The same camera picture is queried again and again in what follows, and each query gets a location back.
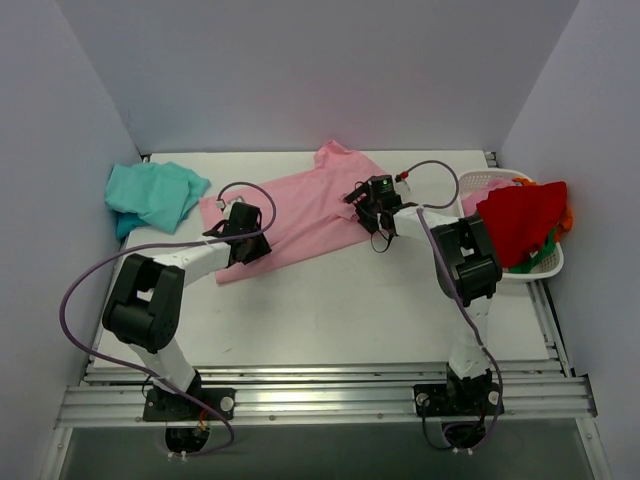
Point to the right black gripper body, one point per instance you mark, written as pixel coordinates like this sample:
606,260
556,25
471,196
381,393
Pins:
364,208

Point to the orange t shirt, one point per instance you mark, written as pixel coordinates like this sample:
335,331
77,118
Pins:
566,221

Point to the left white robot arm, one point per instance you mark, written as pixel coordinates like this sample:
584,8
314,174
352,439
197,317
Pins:
143,309

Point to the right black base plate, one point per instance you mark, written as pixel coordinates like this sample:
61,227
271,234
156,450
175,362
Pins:
443,400

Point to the teal t shirt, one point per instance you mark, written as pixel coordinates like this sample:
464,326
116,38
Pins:
152,194

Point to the pink t shirt in basket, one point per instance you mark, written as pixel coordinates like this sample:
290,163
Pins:
470,202

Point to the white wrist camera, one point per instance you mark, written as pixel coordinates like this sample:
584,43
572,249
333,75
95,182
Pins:
227,205
401,185

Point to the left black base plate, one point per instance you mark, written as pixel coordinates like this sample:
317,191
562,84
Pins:
164,406

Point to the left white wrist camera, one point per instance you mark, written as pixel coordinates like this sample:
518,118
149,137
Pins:
227,205

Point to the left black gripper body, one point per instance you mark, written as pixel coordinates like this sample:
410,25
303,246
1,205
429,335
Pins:
252,248

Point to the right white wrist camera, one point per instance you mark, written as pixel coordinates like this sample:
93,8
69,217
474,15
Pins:
401,185

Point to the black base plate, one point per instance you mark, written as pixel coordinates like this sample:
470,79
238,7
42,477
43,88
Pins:
164,406
443,400

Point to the white plastic basket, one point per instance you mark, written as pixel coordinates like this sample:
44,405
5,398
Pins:
495,177

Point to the red t shirt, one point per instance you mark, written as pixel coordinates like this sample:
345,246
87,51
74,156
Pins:
520,218

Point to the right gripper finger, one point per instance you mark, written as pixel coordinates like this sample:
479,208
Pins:
366,219
360,190

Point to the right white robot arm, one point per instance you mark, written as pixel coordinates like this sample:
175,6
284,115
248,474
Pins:
467,266

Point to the green t shirt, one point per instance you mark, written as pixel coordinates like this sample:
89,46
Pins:
537,257

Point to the pink t shirt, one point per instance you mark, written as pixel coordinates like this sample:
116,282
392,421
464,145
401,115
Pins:
310,217
470,202

